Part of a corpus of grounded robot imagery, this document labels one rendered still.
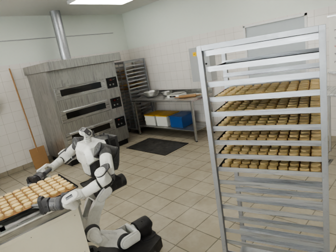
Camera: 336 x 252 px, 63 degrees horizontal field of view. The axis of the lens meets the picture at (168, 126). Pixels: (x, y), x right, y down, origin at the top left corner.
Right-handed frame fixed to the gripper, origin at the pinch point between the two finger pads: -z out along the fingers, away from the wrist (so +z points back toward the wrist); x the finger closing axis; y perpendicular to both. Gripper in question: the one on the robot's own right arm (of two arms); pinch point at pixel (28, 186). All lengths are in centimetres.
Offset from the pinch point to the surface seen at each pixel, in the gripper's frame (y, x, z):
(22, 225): 14.5, -10.3, -37.2
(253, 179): 172, -21, 12
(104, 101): -51, 7, 375
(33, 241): 17.5, -24.0, -35.6
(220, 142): 148, 24, -23
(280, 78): 181, 60, -38
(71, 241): 33, -39, -19
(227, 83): 155, 60, -26
